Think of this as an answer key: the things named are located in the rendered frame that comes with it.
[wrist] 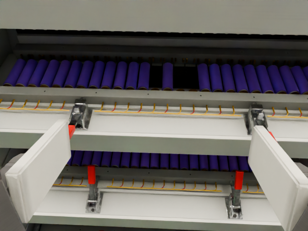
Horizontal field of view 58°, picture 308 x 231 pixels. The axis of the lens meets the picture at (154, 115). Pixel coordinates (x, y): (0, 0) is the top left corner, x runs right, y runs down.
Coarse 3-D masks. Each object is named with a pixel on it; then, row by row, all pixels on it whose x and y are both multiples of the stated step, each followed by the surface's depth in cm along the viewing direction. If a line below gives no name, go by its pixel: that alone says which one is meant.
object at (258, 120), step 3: (258, 114) 40; (258, 117) 40; (261, 117) 40; (255, 120) 40; (258, 120) 40; (261, 120) 40; (258, 123) 40; (261, 123) 40; (264, 126) 39; (267, 129) 38; (270, 132) 37; (276, 141) 35
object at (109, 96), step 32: (0, 96) 44; (32, 96) 44; (64, 96) 44; (96, 96) 43; (128, 96) 43; (160, 96) 43; (192, 96) 43; (224, 96) 43; (256, 96) 43; (288, 96) 43
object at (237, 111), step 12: (96, 108) 44; (108, 108) 44; (120, 108) 44; (132, 108) 44; (144, 108) 44; (156, 108) 44; (168, 108) 44; (192, 108) 44; (204, 108) 44; (216, 108) 44; (228, 108) 44
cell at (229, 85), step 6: (222, 66) 49; (228, 66) 48; (222, 72) 48; (228, 72) 47; (222, 78) 48; (228, 78) 46; (228, 84) 46; (234, 84) 46; (228, 90) 45; (234, 90) 45
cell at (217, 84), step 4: (212, 64) 49; (216, 64) 49; (212, 68) 48; (216, 68) 48; (212, 72) 48; (216, 72) 47; (212, 76) 47; (216, 76) 47; (220, 76) 47; (212, 80) 47; (216, 80) 46; (220, 80) 46; (212, 84) 46; (216, 84) 46; (220, 84) 46; (212, 88) 46; (216, 88) 45; (220, 88) 45
